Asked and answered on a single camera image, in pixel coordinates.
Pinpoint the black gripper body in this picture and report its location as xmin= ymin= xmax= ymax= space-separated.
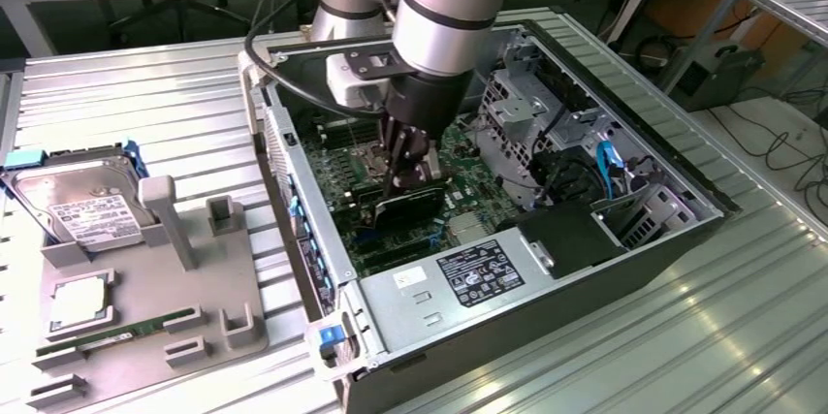
xmin=379 ymin=69 xmax=479 ymax=143

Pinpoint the graphics card with metal bracket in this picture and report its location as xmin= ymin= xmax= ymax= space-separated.
xmin=362 ymin=179 xmax=450 ymax=236

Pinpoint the CPU socket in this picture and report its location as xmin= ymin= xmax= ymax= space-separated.
xmin=353 ymin=142 xmax=391 ymax=178

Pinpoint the green motherboard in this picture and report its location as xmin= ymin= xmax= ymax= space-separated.
xmin=303 ymin=111 xmax=526 ymax=277

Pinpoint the metal disk bay cage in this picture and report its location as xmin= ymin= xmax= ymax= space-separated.
xmin=478 ymin=67 xmax=585 ymax=182

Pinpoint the silver chipset heatsink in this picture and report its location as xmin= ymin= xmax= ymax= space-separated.
xmin=446 ymin=213 xmax=498 ymax=245

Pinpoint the black plastic shroud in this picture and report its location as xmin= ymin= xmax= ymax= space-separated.
xmin=514 ymin=207 xmax=631 ymax=282

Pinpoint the grey power supply unit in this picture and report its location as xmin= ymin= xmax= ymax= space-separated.
xmin=358 ymin=227 xmax=558 ymax=355

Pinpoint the open black PC case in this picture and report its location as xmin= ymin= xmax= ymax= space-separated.
xmin=237 ymin=18 xmax=745 ymax=414

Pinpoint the black equipment box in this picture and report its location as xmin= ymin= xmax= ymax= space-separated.
xmin=673 ymin=43 xmax=769 ymax=112

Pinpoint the grey parts rack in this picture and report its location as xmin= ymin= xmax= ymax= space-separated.
xmin=22 ymin=175 xmax=274 ymax=410

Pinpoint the hard disk with blue caddy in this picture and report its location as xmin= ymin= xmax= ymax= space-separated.
xmin=0 ymin=140 xmax=154 ymax=254

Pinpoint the green RAM stick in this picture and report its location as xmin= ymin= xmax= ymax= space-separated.
xmin=35 ymin=306 xmax=197 ymax=355

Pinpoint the silver CPU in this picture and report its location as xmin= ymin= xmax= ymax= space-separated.
xmin=51 ymin=280 xmax=110 ymax=326

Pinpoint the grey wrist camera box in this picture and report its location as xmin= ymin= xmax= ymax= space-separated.
xmin=326 ymin=48 xmax=415 ymax=111

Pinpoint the black power wire bundle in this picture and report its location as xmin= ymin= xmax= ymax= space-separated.
xmin=527 ymin=144 xmax=607 ymax=209

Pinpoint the blue disk wire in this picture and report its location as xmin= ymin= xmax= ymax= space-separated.
xmin=598 ymin=140 xmax=627 ymax=202

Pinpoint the black camera cable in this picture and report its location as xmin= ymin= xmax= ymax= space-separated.
xmin=242 ymin=0 xmax=390 ymax=120

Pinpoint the black hanging cable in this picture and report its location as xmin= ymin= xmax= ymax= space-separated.
xmin=258 ymin=0 xmax=279 ymax=36

